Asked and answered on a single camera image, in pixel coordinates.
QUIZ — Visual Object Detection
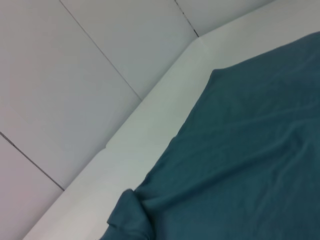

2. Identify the teal blue t-shirt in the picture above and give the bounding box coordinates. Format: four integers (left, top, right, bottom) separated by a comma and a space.
98, 31, 320, 240

